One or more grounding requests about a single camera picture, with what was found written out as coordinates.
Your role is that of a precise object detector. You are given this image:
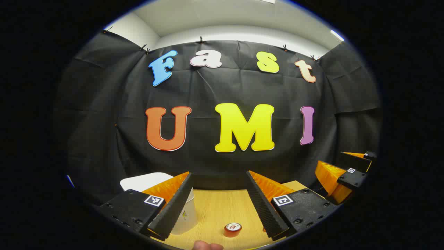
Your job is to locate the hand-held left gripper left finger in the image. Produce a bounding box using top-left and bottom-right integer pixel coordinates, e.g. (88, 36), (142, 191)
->
(99, 171), (194, 242)

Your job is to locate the black backdrop cloth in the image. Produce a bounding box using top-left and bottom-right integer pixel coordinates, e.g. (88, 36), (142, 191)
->
(55, 31), (382, 205)

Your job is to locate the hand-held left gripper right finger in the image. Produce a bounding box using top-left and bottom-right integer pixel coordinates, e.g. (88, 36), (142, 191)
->
(246, 170), (342, 242)

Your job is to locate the red pop can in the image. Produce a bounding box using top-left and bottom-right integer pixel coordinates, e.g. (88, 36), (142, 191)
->
(224, 223), (242, 238)

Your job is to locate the white desktop garbage bin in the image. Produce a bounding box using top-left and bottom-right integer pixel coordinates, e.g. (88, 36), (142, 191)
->
(120, 172), (198, 235)

